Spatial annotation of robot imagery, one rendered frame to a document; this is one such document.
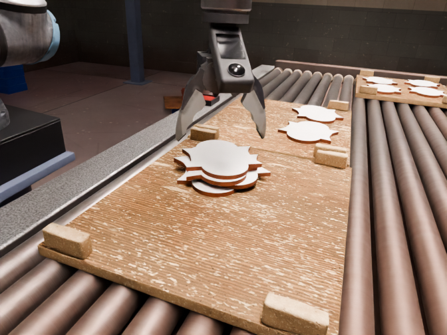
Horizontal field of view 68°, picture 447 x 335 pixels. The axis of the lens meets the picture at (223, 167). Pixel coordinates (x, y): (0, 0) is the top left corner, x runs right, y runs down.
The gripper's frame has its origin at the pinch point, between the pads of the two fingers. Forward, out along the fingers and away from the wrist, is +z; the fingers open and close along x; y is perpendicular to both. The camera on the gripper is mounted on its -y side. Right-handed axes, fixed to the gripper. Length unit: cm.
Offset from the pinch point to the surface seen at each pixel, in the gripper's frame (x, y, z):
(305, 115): -29.4, 29.3, 4.9
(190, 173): 5.9, -4.6, 3.4
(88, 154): 67, 223, 99
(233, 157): -1.9, -1.1, 2.5
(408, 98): -77, 49, 6
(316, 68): -71, 108, 6
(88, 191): 22.5, 0.3, 8.2
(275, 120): -20.2, 27.9, 5.8
